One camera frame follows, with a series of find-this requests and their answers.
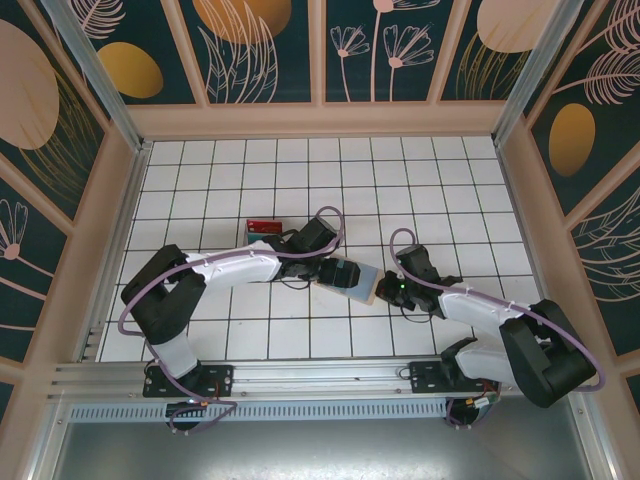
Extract blue plastic card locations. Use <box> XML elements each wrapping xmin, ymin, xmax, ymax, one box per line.
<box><xmin>355</xmin><ymin>264</ymin><xmax>385</xmax><ymax>302</ymax></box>

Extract grey tray box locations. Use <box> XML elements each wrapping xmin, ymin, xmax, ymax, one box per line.
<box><xmin>313</xmin><ymin>256</ymin><xmax>387</xmax><ymax>306</ymax></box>

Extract red VIP card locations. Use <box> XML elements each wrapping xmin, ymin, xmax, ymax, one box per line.
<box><xmin>247</xmin><ymin>218</ymin><xmax>285</xmax><ymax>236</ymax></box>

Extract small green circuit board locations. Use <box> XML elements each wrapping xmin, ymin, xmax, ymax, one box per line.
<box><xmin>469</xmin><ymin>392</ymin><xmax>503</xmax><ymax>412</ymax></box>

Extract grey metal sheet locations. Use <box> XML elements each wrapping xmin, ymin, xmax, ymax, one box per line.
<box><xmin>49</xmin><ymin>394</ymin><xmax>599</xmax><ymax>480</ymax></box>

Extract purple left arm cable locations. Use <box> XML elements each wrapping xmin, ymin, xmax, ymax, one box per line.
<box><xmin>118</xmin><ymin>205</ymin><xmax>346</xmax><ymax>437</ymax></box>

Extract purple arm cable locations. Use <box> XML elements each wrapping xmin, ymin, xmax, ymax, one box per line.
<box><xmin>389</xmin><ymin>228</ymin><xmax>609</xmax><ymax>432</ymax></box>
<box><xmin>118</xmin><ymin>205</ymin><xmax>346</xmax><ymax>437</ymax></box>

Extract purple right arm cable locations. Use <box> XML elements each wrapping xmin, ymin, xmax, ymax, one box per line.
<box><xmin>389</xmin><ymin>228</ymin><xmax>609</xmax><ymax>432</ymax></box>

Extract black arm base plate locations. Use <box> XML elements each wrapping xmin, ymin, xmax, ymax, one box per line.
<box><xmin>409</xmin><ymin>360</ymin><xmax>503</xmax><ymax>396</ymax></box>
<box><xmin>143</xmin><ymin>363</ymin><xmax>235</xmax><ymax>399</ymax></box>

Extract long aluminium base rail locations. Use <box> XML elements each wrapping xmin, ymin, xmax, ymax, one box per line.
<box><xmin>47</xmin><ymin>360</ymin><xmax>596</xmax><ymax>402</ymax></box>

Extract grey slotted cable duct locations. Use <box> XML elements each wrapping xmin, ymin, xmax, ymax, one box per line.
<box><xmin>67</xmin><ymin>402</ymin><xmax>454</xmax><ymax>423</ymax></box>

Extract aluminium side rail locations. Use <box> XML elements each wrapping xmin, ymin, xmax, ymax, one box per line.
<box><xmin>74</xmin><ymin>142</ymin><xmax>154</xmax><ymax>362</ymax></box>

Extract aluminium corner post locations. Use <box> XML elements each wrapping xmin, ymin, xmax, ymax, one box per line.
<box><xmin>39</xmin><ymin>0</ymin><xmax>152</xmax><ymax>154</ymax></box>
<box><xmin>492</xmin><ymin>0</ymin><xmax>587</xmax><ymax>146</ymax></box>

